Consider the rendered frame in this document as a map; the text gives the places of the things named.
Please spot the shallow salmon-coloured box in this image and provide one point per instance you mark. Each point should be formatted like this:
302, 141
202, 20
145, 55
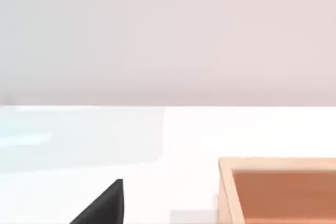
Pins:
283, 195

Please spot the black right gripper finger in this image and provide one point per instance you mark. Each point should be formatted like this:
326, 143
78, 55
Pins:
107, 205

